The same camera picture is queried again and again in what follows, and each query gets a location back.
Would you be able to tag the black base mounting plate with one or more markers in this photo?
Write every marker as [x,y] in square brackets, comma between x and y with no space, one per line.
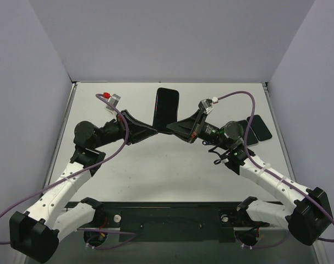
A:
[169,222]

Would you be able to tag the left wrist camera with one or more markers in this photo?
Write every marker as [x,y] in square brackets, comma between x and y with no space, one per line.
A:
[112,99]

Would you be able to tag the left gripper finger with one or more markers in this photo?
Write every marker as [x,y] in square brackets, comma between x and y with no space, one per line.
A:
[136,126]
[138,136]

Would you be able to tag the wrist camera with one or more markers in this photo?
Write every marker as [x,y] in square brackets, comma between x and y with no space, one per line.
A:
[206,105]
[112,99]

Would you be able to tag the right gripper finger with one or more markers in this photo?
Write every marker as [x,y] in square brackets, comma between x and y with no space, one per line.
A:
[187,123]
[182,132]

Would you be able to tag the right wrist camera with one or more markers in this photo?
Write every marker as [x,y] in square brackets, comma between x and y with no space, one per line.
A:
[206,105]

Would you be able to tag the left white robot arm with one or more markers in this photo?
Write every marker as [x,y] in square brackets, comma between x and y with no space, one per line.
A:
[37,232]

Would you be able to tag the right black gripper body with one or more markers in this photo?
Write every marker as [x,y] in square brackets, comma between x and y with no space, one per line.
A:
[196,125]

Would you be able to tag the black phone clear case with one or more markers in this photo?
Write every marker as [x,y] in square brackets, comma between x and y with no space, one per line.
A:
[251,139]

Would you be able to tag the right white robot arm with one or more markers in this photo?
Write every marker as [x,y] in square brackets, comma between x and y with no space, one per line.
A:
[304,212]

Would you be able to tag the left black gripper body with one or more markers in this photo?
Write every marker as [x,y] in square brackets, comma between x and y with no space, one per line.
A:
[125,126]

